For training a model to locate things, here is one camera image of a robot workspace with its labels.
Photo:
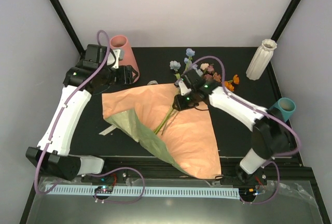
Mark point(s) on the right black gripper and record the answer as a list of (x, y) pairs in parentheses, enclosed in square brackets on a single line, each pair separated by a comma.
[(180, 104)]

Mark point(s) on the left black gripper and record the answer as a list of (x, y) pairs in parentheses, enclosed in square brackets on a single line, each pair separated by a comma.
[(125, 77)]

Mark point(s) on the green and orange wrapping paper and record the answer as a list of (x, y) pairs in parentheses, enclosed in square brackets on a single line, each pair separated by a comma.
[(184, 139)]

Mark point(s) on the blue artificial flower bunch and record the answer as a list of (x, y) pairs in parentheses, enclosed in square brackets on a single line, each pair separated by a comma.
[(175, 66)]

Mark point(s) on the pink artificial flower bunch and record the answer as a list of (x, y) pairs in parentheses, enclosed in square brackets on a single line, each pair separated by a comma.
[(209, 72)]

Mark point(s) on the cream printed ribbon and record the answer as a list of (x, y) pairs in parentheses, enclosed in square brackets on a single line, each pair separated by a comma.
[(111, 128)]

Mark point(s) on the orange artificial flower bunch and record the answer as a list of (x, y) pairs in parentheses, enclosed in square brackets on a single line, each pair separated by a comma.
[(233, 83)]

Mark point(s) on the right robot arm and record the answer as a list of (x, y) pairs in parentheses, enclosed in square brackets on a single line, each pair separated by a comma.
[(270, 134)]

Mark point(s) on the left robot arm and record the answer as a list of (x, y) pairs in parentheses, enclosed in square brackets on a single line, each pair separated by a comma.
[(99, 66)]

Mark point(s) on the pink ceramic vase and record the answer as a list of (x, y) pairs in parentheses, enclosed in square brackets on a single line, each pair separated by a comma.
[(121, 42)]

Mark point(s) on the white ribbed vase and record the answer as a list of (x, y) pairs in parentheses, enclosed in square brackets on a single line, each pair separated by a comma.
[(261, 59)]

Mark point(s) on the teal cylindrical vase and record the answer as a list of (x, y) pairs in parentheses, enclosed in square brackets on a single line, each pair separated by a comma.
[(286, 106)]

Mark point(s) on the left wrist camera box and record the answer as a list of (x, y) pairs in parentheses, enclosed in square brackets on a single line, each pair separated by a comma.
[(118, 55)]

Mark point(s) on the left black frame post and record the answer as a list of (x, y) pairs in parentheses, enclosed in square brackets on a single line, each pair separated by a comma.
[(67, 25)]

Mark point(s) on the black frame post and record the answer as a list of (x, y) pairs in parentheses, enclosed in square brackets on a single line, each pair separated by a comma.
[(291, 8), (67, 25)]

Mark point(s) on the white slotted cable duct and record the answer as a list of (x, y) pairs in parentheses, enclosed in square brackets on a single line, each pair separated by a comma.
[(139, 191)]

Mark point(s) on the right black frame post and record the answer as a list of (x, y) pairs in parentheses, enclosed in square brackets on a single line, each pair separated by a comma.
[(291, 8)]

